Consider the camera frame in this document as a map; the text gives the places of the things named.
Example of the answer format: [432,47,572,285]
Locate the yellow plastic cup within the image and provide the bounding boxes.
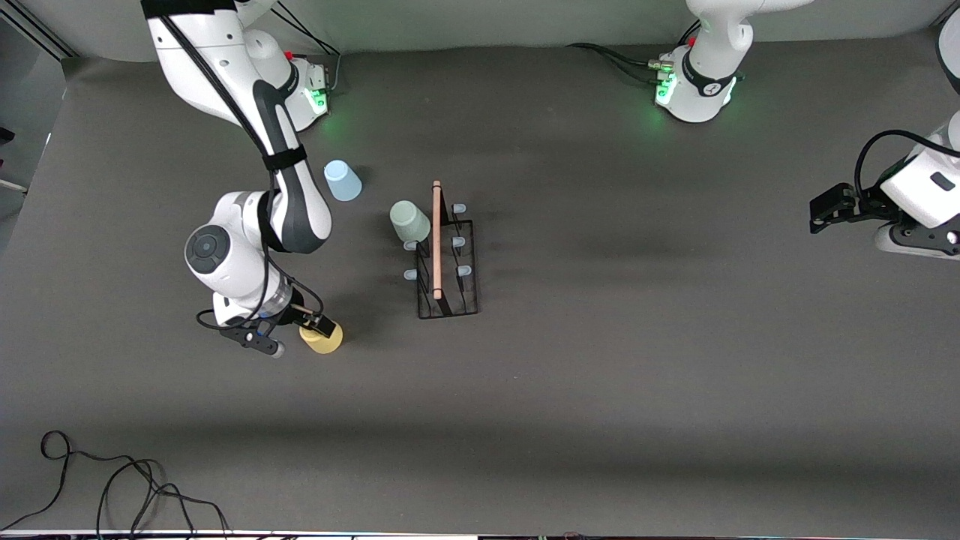
[299,319,344,354]

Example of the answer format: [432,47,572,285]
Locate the pale green plastic cup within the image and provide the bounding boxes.
[389,200,432,243]

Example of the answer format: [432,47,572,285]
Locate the black wire cup holder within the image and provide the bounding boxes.
[402,180,479,320]

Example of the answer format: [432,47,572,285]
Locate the light blue plastic cup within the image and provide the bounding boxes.
[324,160,362,202]

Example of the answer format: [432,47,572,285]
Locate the dark grey table mat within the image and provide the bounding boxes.
[0,30,960,535]

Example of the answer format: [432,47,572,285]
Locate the left arm black wrist cable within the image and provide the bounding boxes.
[855,130,960,203]

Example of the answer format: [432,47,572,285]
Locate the arm black wrist cable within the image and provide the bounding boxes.
[855,130,960,203]
[161,11,325,332]

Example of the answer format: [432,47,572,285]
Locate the right arm black wrist cable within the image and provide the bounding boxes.
[161,11,325,332]

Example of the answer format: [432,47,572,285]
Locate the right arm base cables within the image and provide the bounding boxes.
[270,4,344,95]

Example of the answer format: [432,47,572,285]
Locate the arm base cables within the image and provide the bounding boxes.
[270,4,344,95]
[566,22,702,83]

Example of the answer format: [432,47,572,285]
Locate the loose black cable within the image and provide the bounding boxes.
[0,430,230,536]

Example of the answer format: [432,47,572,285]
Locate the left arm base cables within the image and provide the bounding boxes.
[566,22,702,83]

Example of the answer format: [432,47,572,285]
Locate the black frame rail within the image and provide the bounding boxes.
[0,11,78,59]

